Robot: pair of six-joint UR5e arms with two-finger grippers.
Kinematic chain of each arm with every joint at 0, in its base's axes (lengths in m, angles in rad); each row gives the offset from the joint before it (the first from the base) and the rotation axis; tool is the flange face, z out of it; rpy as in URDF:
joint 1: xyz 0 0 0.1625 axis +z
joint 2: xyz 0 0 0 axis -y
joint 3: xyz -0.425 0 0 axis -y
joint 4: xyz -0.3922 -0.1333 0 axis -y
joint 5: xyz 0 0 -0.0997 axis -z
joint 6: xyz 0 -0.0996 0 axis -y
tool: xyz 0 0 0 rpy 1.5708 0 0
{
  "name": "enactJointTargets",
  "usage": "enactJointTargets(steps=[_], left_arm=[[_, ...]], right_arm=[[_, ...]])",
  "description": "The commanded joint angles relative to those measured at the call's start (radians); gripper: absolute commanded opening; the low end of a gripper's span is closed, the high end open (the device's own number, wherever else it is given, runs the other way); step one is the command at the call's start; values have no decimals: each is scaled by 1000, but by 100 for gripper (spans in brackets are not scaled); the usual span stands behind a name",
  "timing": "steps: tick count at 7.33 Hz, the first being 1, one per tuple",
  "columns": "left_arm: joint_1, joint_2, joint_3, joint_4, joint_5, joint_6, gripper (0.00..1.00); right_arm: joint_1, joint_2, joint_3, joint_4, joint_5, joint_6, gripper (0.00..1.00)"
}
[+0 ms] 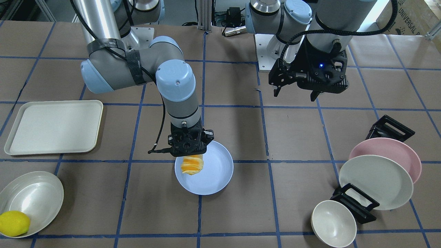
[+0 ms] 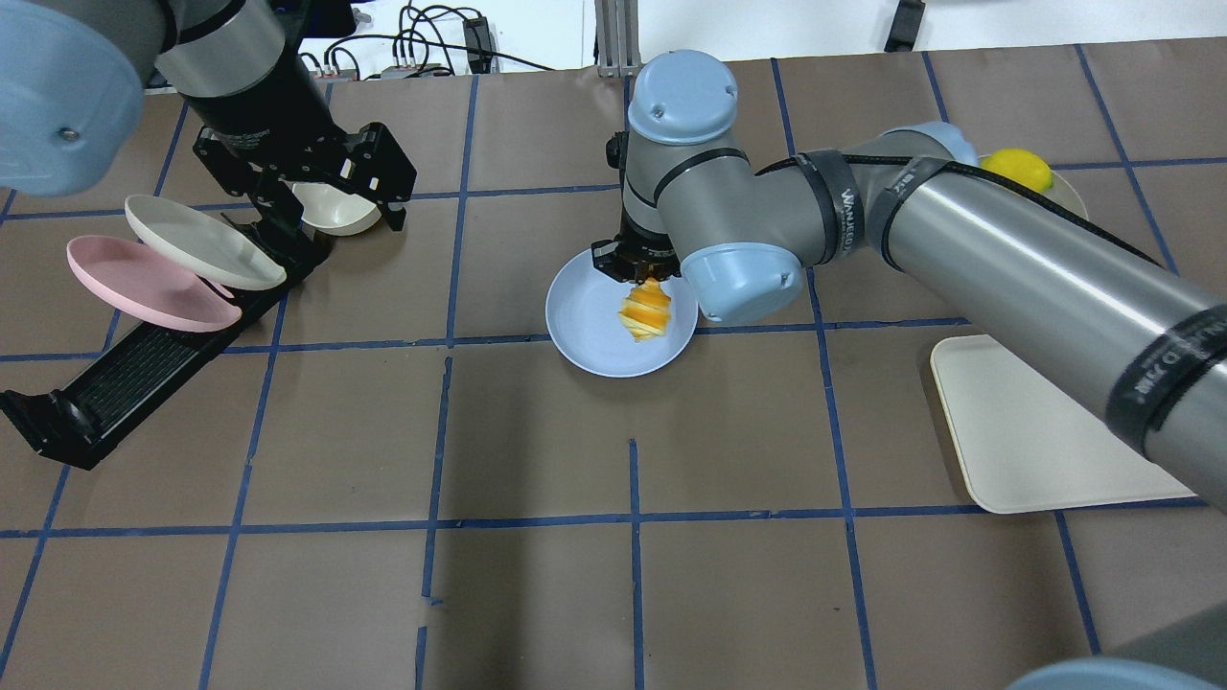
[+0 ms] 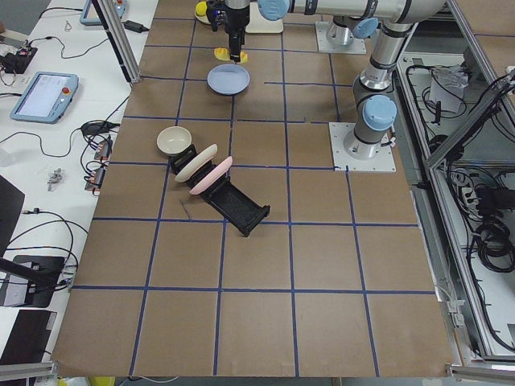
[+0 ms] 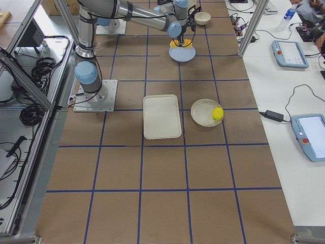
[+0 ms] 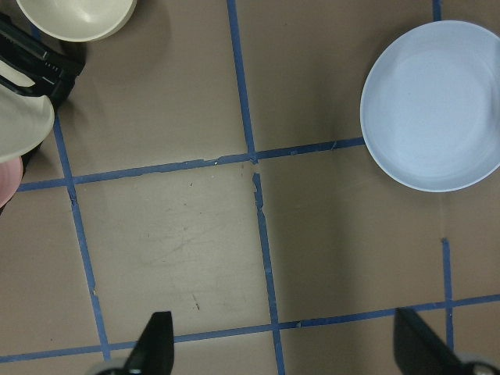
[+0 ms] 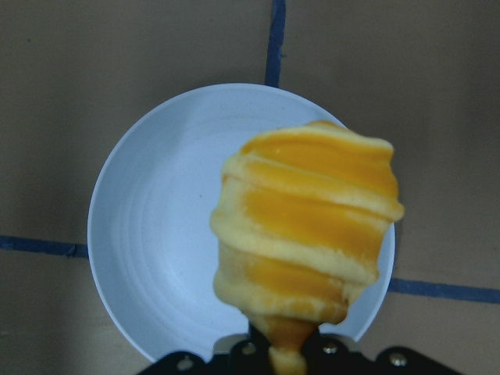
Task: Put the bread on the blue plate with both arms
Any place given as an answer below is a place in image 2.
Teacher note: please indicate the pink plate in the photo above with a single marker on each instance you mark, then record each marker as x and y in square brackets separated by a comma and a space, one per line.
[137, 280]

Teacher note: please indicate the aluminium frame post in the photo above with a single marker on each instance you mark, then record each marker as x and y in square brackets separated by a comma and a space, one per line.
[617, 53]

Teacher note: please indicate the cream bowl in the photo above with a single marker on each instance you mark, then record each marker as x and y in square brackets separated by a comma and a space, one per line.
[333, 212]

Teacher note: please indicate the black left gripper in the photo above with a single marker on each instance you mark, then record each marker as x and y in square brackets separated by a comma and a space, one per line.
[261, 107]

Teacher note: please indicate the black dish rack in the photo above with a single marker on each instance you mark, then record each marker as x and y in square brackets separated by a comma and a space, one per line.
[80, 425]

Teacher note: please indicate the orange glazed bread roll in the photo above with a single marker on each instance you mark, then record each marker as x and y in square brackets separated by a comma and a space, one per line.
[646, 311]

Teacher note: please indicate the white shallow plate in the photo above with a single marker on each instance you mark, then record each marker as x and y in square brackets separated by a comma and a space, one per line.
[1063, 193]

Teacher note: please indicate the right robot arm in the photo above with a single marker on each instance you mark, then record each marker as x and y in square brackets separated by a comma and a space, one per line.
[1128, 340]

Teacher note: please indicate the black laptop power brick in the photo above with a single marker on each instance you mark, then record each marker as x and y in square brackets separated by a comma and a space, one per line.
[904, 29]

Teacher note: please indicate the blue plate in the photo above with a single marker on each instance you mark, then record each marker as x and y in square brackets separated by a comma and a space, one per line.
[581, 317]

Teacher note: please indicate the yellow lemon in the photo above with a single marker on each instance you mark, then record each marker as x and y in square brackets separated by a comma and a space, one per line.
[1022, 166]

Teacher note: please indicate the white rectangular tray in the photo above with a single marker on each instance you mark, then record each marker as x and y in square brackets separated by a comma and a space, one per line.
[1024, 446]

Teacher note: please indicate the cream plate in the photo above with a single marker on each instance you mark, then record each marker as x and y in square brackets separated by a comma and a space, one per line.
[204, 245]

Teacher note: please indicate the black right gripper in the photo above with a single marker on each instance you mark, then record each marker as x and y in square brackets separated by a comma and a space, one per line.
[616, 260]

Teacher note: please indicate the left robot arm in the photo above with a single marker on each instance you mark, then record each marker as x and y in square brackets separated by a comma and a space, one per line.
[74, 79]

